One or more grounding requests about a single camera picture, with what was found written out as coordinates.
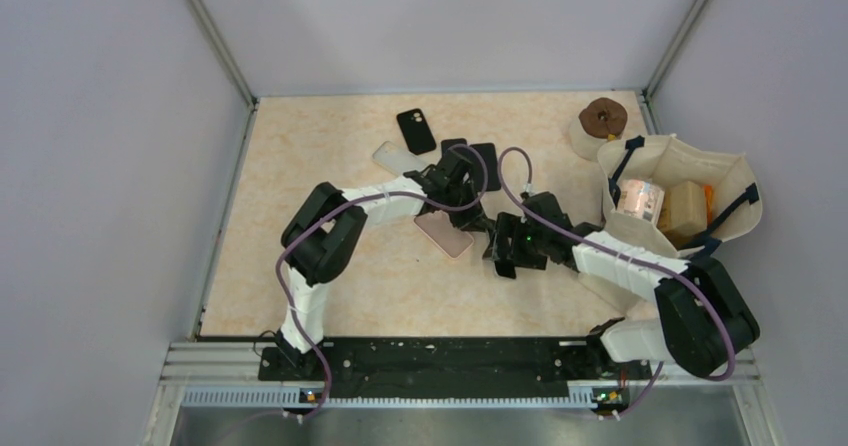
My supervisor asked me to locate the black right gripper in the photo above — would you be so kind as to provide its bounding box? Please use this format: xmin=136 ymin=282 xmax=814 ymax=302
xmin=483 ymin=211 xmax=549 ymax=271

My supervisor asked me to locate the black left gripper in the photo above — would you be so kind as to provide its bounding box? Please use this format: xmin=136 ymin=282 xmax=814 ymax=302
xmin=441 ymin=179 xmax=493 ymax=233

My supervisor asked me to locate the pink phone case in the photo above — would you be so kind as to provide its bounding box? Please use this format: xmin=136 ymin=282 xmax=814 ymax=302
xmin=413 ymin=211 xmax=474 ymax=259

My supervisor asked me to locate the white translucent phone case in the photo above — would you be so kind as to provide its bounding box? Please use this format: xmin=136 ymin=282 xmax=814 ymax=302
xmin=372 ymin=141 xmax=428 ymax=176

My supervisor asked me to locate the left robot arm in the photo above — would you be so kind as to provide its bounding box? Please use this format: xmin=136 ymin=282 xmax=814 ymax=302
xmin=275 ymin=145 xmax=496 ymax=380

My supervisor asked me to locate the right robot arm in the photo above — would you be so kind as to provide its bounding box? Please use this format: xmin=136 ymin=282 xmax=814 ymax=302
xmin=484 ymin=192 xmax=761 ymax=380

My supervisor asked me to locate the blue-edged black phone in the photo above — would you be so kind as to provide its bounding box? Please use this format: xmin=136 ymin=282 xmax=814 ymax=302
xmin=440 ymin=138 xmax=468 ymax=159

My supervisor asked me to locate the black phone case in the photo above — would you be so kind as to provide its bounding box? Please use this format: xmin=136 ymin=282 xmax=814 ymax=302
xmin=396 ymin=108 xmax=437 ymax=155

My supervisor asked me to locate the pink patterned roll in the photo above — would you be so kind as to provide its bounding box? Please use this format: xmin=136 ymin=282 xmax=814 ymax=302
xmin=616 ymin=179 xmax=665 ymax=226

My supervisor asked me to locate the brown-topped paper roll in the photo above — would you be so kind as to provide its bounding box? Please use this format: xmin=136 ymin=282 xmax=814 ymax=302
xmin=567 ymin=97 xmax=628 ymax=161

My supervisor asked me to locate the brown cardboard box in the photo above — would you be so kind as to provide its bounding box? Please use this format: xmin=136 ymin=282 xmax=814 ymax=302
xmin=657 ymin=181 xmax=708 ymax=242

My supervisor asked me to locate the orange item in bag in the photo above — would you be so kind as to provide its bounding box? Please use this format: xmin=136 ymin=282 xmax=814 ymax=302
xmin=702 ymin=184 xmax=714 ymax=225

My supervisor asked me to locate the cream canvas tote bag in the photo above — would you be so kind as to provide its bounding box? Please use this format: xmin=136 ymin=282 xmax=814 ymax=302
xmin=595 ymin=135 xmax=764 ymax=259

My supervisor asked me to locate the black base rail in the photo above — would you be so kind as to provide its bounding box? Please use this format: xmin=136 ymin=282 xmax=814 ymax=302
xmin=258 ymin=337 xmax=652 ymax=400

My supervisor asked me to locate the aluminium frame rail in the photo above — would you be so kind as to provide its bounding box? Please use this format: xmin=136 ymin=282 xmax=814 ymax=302
xmin=142 ymin=340 xmax=783 ymax=446

